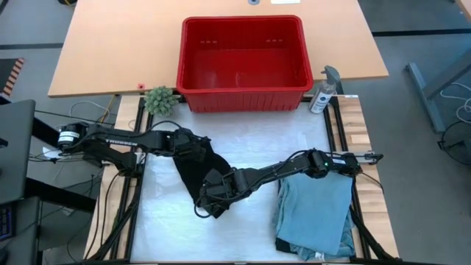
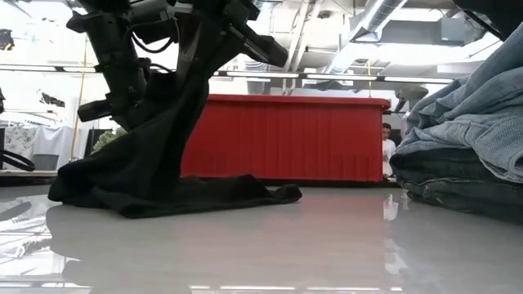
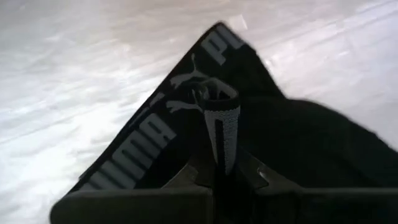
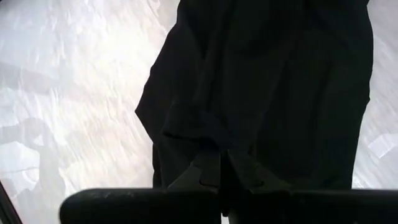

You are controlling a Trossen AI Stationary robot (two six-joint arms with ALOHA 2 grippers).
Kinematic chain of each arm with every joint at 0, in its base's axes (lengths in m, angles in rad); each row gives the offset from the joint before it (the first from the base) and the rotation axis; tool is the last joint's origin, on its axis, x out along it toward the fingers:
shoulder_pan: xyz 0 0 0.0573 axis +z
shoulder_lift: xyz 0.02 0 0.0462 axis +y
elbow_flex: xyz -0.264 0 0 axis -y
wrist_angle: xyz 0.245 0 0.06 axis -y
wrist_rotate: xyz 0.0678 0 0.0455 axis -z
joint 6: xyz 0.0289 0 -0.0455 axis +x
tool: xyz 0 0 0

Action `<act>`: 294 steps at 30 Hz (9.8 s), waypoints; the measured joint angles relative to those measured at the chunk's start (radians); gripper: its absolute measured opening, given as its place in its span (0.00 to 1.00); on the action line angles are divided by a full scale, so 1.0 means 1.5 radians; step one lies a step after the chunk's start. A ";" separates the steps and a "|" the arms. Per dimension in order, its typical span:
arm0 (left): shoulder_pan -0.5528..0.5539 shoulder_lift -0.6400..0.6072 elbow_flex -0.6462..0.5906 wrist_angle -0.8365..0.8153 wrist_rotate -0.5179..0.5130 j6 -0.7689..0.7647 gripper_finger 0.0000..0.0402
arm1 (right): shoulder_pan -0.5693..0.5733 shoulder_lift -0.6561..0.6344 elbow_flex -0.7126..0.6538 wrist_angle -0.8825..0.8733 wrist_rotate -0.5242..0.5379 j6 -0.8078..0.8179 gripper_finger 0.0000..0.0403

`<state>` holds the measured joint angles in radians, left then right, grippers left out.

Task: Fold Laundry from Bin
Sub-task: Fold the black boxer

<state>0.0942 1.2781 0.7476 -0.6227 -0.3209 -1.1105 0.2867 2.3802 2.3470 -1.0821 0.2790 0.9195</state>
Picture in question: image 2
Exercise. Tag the small black garment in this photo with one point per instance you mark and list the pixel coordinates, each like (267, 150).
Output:
(163, 163)

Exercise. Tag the light blue denim garment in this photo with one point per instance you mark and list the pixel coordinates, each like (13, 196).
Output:
(482, 114)

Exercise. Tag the dark navy garment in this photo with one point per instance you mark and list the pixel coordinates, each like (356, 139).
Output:
(449, 183)

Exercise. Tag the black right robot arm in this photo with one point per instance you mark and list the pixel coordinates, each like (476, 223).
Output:
(498, 14)

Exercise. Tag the red plastic laundry bin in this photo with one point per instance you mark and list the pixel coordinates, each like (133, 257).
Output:
(294, 139)

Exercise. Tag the small potted green plant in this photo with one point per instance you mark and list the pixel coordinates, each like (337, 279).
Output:
(108, 139)

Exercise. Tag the long ceiling light strip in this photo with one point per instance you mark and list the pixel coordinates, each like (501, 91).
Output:
(367, 77)

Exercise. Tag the clear spray bottle grey trigger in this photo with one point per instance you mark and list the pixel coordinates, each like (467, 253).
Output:
(410, 96)

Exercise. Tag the person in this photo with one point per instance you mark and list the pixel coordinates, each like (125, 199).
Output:
(387, 149)

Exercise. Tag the ribbed silver ventilation duct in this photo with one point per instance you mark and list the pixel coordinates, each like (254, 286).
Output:
(255, 77)

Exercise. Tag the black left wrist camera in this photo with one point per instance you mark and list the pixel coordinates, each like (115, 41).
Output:
(157, 24)

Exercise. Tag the smooth silver ventilation duct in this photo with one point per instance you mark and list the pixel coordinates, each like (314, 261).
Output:
(376, 16)

